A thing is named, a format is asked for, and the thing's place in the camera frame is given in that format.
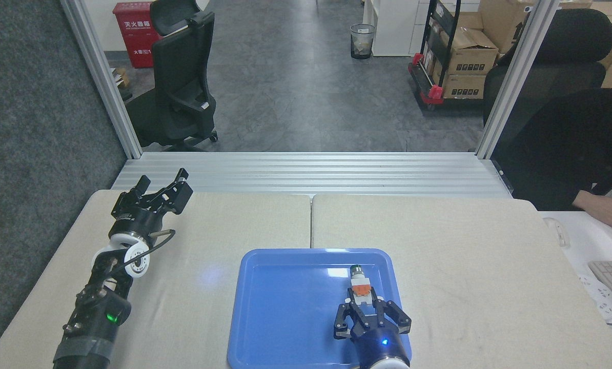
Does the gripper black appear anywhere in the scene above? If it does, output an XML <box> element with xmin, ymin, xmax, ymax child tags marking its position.
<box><xmin>111</xmin><ymin>168</ymin><xmax>194</xmax><ymax>242</ymax></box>
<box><xmin>334</xmin><ymin>298</ymin><xmax>412</xmax><ymax>367</ymax></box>

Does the white orange switch part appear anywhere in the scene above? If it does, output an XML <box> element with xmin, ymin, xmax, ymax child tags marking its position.
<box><xmin>346</xmin><ymin>264</ymin><xmax>374</xmax><ymax>309</ymax></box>

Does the blue plastic tray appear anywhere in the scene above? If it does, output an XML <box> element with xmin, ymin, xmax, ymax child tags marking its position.
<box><xmin>227</xmin><ymin>248</ymin><xmax>412</xmax><ymax>369</ymax></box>

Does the person's hand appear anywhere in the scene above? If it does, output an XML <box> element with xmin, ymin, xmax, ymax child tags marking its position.
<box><xmin>573</xmin><ymin>190</ymin><xmax>612</xmax><ymax>236</ymax></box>

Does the black mesh office chair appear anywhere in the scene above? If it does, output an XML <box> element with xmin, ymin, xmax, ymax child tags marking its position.
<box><xmin>125</xmin><ymin>0</ymin><xmax>219</xmax><ymax>152</ymax></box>

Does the red fire extinguisher box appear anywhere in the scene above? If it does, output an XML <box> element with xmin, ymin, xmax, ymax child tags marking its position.
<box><xmin>112</xmin><ymin>1</ymin><xmax>161</xmax><ymax>69</ymax></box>

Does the white computer mouse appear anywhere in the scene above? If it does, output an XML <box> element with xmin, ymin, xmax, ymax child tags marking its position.
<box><xmin>543</xmin><ymin>217</ymin><xmax>572</xmax><ymax>248</ymax></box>

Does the white desk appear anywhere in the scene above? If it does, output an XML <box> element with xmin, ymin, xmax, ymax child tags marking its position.
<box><xmin>540</xmin><ymin>210</ymin><xmax>612</xmax><ymax>369</ymax></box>

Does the white power strip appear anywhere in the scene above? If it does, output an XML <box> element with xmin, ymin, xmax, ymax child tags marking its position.
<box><xmin>577</xmin><ymin>274</ymin><xmax>612</xmax><ymax>321</ymax></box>

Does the black cart with red corners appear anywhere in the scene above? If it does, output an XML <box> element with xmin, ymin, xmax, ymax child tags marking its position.
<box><xmin>407</xmin><ymin>0</ymin><xmax>487</xmax><ymax>111</ymax></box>

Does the black mesh waste bin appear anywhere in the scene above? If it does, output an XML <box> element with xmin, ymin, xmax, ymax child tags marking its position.
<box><xmin>350</xmin><ymin>24</ymin><xmax>377</xmax><ymax>60</ymax></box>

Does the small printed cardboard box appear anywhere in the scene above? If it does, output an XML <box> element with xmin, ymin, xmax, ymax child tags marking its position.
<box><xmin>442</xmin><ymin>74</ymin><xmax>486</xmax><ymax>99</ymax></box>

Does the person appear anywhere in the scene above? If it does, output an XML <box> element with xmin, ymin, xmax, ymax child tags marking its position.
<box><xmin>493</xmin><ymin>87</ymin><xmax>612</xmax><ymax>236</ymax></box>

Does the white cabinet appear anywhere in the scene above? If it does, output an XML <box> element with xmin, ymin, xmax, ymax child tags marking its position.
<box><xmin>362</xmin><ymin>0</ymin><xmax>420</xmax><ymax>57</ymax></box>

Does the open cardboard box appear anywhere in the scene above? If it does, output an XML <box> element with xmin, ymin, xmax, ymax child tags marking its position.
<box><xmin>441</xmin><ymin>28</ymin><xmax>500</xmax><ymax>76</ymax></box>

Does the large brown cardboard box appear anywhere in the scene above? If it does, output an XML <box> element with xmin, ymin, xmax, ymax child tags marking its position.
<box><xmin>478</xmin><ymin>0</ymin><xmax>536</xmax><ymax>55</ymax></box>

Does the black high-back office chair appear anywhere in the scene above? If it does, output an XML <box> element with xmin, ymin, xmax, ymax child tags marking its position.
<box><xmin>483</xmin><ymin>8</ymin><xmax>612</xmax><ymax>127</ymax></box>

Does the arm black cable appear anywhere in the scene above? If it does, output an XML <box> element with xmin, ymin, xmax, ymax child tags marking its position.
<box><xmin>126</xmin><ymin>229</ymin><xmax>177</xmax><ymax>267</ymax></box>

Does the silver aluminium post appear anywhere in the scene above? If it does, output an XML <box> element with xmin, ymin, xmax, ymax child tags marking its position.
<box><xmin>60</xmin><ymin>0</ymin><xmax>143</xmax><ymax>160</ymax></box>
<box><xmin>475</xmin><ymin>0</ymin><xmax>561</xmax><ymax>160</ymax></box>

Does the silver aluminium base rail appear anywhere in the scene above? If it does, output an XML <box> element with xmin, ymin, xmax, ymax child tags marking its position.
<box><xmin>111</xmin><ymin>152</ymin><xmax>515</xmax><ymax>199</ymax></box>

